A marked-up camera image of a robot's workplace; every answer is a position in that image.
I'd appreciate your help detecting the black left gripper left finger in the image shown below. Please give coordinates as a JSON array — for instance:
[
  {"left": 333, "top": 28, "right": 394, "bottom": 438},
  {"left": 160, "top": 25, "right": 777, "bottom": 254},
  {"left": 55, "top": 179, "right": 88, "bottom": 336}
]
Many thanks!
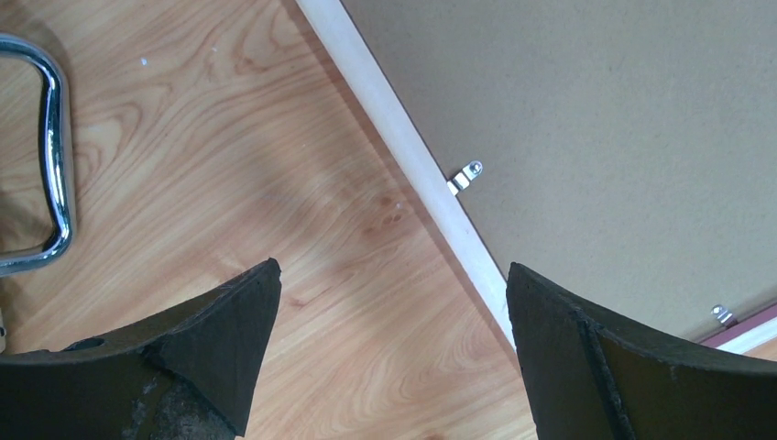
[{"left": 1, "top": 258, "right": 281, "bottom": 439}]

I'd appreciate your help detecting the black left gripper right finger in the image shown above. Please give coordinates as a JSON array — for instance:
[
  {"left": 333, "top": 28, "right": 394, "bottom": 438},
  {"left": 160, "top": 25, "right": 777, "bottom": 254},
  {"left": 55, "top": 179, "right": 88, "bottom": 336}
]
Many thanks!
[{"left": 506, "top": 263, "right": 776, "bottom": 439}]

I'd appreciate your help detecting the brown backing board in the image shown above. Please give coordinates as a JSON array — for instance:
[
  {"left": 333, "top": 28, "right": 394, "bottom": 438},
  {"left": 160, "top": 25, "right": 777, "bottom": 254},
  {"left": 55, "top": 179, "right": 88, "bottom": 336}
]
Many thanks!
[{"left": 339, "top": 0, "right": 777, "bottom": 343}]

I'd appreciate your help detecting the wooden picture frame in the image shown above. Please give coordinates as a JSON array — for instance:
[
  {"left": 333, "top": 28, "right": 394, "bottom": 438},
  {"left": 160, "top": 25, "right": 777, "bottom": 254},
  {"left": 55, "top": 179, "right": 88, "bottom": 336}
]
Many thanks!
[{"left": 294, "top": 0, "right": 777, "bottom": 357}]

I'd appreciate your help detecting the black poker chip case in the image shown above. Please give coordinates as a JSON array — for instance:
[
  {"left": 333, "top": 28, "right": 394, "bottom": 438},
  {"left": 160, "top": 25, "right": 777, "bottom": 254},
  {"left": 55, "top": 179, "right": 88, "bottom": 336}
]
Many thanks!
[{"left": 1, "top": 33, "right": 76, "bottom": 278}]

